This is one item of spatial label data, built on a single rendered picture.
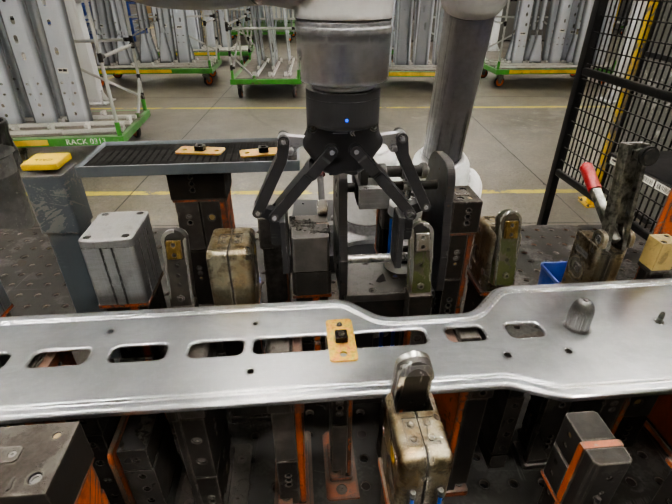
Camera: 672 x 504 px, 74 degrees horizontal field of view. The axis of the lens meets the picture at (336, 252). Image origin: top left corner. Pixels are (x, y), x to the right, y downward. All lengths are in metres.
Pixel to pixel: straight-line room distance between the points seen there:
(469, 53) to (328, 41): 0.65
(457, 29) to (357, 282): 0.55
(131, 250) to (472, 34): 0.76
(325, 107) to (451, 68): 0.65
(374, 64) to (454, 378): 0.38
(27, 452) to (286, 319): 0.33
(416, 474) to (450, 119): 0.84
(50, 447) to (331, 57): 0.46
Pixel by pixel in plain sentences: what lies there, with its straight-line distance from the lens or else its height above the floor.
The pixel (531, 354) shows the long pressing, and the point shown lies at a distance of 0.67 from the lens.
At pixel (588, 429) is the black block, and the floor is 0.99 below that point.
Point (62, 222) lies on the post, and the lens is 0.96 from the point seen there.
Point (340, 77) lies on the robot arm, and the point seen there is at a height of 1.35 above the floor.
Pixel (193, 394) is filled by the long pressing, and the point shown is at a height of 1.00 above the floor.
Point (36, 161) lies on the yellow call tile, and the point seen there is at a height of 1.16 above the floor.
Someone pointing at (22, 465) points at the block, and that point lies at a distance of 0.56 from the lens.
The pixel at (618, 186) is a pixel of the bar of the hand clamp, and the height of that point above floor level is 1.15.
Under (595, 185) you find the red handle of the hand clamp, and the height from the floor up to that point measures 1.12.
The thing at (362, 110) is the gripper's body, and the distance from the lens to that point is 0.45.
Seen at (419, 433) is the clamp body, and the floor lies 1.04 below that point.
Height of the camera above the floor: 1.42
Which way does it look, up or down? 31 degrees down
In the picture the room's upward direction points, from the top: straight up
